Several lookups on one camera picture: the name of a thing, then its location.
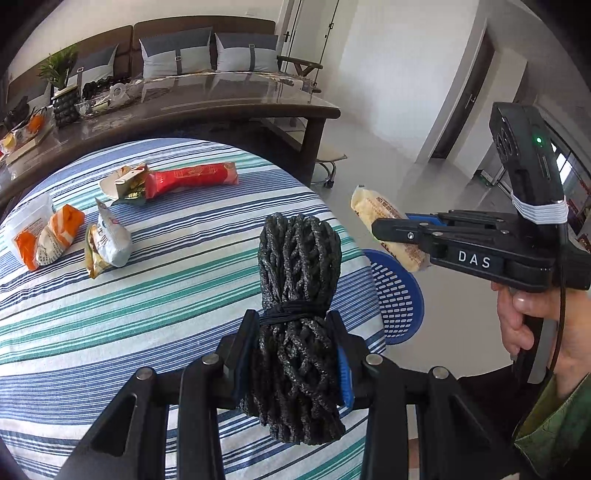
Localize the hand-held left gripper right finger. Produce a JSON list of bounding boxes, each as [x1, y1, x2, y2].
[[325, 310, 522, 480]]

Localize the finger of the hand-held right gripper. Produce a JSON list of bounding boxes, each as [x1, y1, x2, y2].
[[406, 210, 514, 237], [372, 218, 462, 267]]

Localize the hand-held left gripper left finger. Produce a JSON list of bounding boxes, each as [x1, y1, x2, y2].
[[60, 309, 262, 480]]

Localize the yellow snack packet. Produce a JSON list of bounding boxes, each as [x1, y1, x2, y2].
[[351, 185, 432, 274]]

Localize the blue plastic wastebasket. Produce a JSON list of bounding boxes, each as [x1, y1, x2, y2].
[[364, 249, 426, 347]]

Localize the black rope bundle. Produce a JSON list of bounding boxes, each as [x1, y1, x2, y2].
[[240, 213, 347, 446]]

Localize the green snack wrapper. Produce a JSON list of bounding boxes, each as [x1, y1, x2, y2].
[[115, 185, 149, 205]]

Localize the person's right forearm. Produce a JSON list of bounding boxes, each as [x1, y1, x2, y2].
[[515, 364, 591, 464]]

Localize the person's right hand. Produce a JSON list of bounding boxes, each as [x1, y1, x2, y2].
[[492, 281, 591, 398]]

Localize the round stool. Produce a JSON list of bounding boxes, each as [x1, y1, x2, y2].
[[314, 143, 348, 188]]

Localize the round striped table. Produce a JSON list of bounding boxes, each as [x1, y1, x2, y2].
[[0, 137, 386, 480]]

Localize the dark brown door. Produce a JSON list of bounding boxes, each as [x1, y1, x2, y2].
[[431, 28, 495, 162]]

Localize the silver white snack bag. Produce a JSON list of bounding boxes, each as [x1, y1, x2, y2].
[[84, 198, 133, 280]]

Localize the long red wrapper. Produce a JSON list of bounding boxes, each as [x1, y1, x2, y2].
[[145, 162, 238, 199]]

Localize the wooden armchair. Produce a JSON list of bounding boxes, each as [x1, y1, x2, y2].
[[277, 54, 324, 93]]

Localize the orange and white wrapper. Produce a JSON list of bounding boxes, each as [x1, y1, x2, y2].
[[16, 204, 87, 271]]

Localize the white door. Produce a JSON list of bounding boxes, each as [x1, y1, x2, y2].
[[277, 0, 306, 61]]

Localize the dark coffee table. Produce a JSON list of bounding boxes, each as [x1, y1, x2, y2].
[[0, 74, 341, 210]]

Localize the grey blue pillow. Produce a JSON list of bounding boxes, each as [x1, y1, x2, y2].
[[215, 32, 281, 73], [76, 44, 119, 87], [139, 27, 214, 80]]

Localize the white plastic box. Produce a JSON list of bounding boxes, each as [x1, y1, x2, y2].
[[4, 191, 55, 252]]

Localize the glass tray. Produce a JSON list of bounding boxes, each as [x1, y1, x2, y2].
[[74, 83, 139, 118]]

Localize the beige book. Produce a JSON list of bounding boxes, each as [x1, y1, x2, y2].
[[4, 127, 58, 163]]

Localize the black bubble vase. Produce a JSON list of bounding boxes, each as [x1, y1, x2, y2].
[[52, 85, 80, 127]]

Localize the glass fruit bowl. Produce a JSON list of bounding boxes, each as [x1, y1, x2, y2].
[[0, 113, 47, 149]]

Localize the brown sofa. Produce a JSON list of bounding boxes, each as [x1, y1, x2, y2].
[[0, 21, 283, 112]]

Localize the green potted plant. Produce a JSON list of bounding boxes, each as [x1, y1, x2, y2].
[[37, 45, 79, 90]]

